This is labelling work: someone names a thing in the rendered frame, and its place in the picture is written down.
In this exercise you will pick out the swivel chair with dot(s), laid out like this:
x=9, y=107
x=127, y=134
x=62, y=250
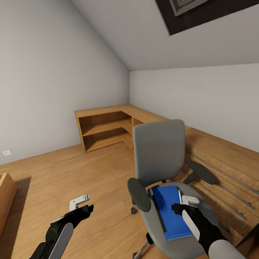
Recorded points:
x=159, y=152

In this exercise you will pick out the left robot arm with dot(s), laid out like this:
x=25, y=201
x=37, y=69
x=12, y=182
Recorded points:
x=61, y=230

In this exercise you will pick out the wall socket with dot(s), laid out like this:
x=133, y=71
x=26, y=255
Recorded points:
x=8, y=152

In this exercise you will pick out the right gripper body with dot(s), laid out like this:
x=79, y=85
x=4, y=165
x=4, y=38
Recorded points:
x=178, y=208

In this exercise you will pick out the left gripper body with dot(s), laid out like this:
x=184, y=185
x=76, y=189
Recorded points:
x=81, y=213

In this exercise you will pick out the bed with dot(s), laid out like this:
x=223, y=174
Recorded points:
x=8, y=189

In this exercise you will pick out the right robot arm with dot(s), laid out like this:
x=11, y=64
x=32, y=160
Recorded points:
x=208, y=235

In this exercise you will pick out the folder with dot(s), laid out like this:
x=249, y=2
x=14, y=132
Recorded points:
x=173, y=225

